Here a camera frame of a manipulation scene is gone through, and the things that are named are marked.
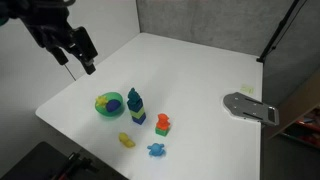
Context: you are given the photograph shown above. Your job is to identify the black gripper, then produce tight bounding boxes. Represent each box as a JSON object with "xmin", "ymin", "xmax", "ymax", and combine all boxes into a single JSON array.
[{"xmin": 34, "ymin": 23, "xmax": 99, "ymax": 75}]

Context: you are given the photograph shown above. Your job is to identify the teal rubber toy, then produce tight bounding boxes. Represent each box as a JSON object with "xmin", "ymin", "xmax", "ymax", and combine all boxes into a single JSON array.
[{"xmin": 127, "ymin": 87, "xmax": 143, "ymax": 104}]

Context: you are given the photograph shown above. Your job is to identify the yellow star toy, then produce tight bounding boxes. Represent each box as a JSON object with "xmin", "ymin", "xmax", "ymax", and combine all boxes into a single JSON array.
[{"xmin": 95, "ymin": 95, "xmax": 109, "ymax": 108}]

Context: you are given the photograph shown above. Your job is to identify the purple round toy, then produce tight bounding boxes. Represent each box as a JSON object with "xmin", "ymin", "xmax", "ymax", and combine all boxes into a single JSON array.
[{"xmin": 105, "ymin": 99, "xmax": 122, "ymax": 112}]

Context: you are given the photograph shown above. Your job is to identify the lime green block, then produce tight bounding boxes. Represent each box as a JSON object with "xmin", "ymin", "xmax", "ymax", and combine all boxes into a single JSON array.
[{"xmin": 129, "ymin": 106, "xmax": 146, "ymax": 120}]

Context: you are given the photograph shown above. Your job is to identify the dark blue block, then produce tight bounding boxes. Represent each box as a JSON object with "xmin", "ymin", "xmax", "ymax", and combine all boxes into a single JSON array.
[{"xmin": 131, "ymin": 113, "xmax": 147, "ymax": 126}]

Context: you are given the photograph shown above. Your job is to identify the yellow rubber toy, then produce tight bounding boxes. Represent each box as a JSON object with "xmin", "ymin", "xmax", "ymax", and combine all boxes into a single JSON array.
[{"xmin": 118, "ymin": 132, "xmax": 136, "ymax": 149}]

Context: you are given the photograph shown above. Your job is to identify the orange rubber toy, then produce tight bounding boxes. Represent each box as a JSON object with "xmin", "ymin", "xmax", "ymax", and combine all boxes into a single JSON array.
[{"xmin": 155, "ymin": 113, "xmax": 172, "ymax": 130}]

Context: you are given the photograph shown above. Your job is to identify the light blue turtle toy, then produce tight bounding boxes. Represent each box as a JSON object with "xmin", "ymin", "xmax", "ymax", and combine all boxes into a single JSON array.
[{"xmin": 147, "ymin": 142, "xmax": 167, "ymax": 158}]

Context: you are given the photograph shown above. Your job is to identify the green plastic bowl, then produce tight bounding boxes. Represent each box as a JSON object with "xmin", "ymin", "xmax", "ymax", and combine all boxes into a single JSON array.
[{"xmin": 94, "ymin": 91, "xmax": 125, "ymax": 118}]

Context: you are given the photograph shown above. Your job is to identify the black and red tool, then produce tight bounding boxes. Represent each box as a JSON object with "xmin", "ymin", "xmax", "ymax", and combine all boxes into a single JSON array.
[{"xmin": 49, "ymin": 151, "xmax": 100, "ymax": 180}]

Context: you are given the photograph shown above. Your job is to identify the black case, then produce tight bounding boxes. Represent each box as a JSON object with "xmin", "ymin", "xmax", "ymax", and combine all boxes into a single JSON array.
[{"xmin": 0, "ymin": 141, "xmax": 130, "ymax": 180}]

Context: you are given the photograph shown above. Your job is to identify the pale yellow sticky note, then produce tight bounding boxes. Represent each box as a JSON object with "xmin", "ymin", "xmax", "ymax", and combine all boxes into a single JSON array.
[{"xmin": 240, "ymin": 84, "xmax": 255, "ymax": 94}]

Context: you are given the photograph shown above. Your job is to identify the grey metal mounting plate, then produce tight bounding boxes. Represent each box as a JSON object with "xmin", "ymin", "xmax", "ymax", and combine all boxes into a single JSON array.
[{"xmin": 222, "ymin": 92, "xmax": 280, "ymax": 127}]

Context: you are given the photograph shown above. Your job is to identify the black tripod pole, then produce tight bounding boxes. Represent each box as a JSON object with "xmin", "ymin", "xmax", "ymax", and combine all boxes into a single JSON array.
[{"xmin": 256, "ymin": 0, "xmax": 308, "ymax": 64}]

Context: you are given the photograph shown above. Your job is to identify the wooden shelf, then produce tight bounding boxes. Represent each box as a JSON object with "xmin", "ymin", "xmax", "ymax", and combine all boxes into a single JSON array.
[{"xmin": 266, "ymin": 68, "xmax": 320, "ymax": 150}]

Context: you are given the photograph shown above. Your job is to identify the red items on shelf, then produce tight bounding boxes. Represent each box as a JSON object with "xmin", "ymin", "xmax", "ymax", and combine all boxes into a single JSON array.
[{"xmin": 282, "ymin": 108, "xmax": 320, "ymax": 147}]

